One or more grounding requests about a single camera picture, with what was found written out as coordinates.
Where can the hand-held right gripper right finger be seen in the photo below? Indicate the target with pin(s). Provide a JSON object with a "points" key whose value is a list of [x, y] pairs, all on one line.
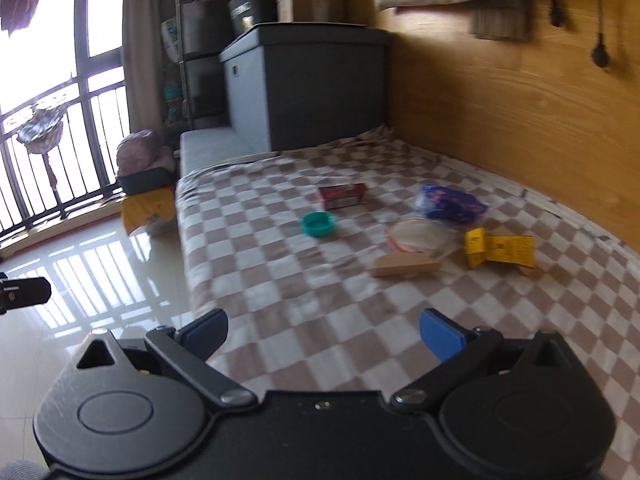
{"points": [[440, 335]]}

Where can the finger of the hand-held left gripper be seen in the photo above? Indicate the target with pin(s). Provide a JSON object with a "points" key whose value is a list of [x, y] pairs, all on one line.
{"points": [[27, 292]]}

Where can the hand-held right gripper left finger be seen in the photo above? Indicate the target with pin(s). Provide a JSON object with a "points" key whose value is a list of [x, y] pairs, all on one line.
{"points": [[205, 335]]}

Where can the purple snack wrapper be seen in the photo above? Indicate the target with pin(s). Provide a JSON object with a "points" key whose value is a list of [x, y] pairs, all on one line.
{"points": [[450, 202]]}

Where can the red box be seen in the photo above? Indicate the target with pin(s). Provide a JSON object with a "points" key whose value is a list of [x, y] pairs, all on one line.
{"points": [[342, 196]]}

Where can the brown cardboard piece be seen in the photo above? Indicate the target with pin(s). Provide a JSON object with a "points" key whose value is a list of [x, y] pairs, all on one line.
{"points": [[405, 266]]}

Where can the clear plastic bag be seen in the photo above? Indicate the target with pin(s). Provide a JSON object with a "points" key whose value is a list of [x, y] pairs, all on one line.
{"points": [[425, 236]]}

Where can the yellow paper packet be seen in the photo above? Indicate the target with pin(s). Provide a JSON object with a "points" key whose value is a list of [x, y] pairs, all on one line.
{"points": [[500, 251]]}

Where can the yellow cloth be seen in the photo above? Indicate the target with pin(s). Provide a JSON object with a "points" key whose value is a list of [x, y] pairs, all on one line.
{"points": [[147, 210]]}

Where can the black balcony railing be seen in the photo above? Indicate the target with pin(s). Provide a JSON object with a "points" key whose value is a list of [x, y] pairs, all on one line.
{"points": [[75, 160]]}

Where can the teal round lid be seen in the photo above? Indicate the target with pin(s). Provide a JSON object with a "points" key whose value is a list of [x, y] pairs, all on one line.
{"points": [[318, 225]]}

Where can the person's grey knit clothing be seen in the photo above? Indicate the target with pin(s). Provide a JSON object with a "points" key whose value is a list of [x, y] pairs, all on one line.
{"points": [[20, 471]]}

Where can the pink cushion pile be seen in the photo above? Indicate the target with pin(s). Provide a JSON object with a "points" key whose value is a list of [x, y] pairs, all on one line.
{"points": [[142, 152]]}

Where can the grey seat cushion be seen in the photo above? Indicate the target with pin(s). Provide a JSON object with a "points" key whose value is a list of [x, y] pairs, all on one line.
{"points": [[207, 152]]}

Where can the teal packets on rack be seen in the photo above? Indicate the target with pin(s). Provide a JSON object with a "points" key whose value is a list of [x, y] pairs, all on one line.
{"points": [[173, 96]]}

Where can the grey storage box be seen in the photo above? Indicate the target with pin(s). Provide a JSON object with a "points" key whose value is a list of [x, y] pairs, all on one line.
{"points": [[310, 90]]}

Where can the beige curtain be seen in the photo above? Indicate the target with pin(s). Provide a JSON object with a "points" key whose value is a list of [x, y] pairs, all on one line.
{"points": [[150, 45]]}

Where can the hanging purple garment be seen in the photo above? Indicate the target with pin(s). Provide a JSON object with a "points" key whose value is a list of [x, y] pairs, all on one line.
{"points": [[22, 0]]}

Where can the white tissue pack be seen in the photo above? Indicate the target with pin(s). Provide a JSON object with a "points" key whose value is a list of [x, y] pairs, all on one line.
{"points": [[171, 37]]}

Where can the black drawer tower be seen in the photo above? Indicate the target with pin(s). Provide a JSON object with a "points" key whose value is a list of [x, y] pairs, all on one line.
{"points": [[207, 35]]}

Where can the black round printed box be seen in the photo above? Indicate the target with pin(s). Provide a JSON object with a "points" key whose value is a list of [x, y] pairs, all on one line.
{"points": [[250, 10]]}

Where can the cardboard box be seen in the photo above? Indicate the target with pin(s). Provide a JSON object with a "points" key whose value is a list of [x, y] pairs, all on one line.
{"points": [[310, 0]]}

